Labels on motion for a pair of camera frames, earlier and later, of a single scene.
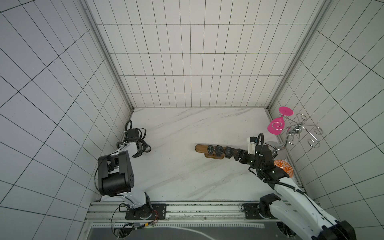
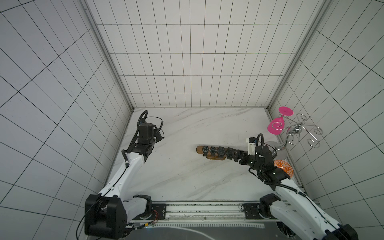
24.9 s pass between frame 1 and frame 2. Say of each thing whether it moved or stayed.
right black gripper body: stayed
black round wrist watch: moved
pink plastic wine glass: stayed
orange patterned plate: stayed
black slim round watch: moved
